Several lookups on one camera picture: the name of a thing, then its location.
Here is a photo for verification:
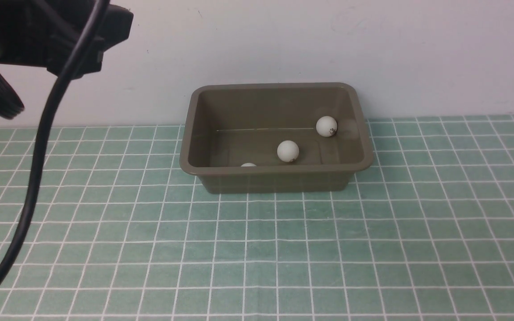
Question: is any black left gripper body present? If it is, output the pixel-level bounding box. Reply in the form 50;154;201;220
0;0;134;79

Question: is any olive plastic bin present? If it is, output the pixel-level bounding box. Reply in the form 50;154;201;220
180;82;374;194

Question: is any green checkered tablecloth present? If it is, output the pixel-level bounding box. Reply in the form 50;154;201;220
0;115;514;321

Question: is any black left camera cable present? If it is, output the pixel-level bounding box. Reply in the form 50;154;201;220
0;0;110;315

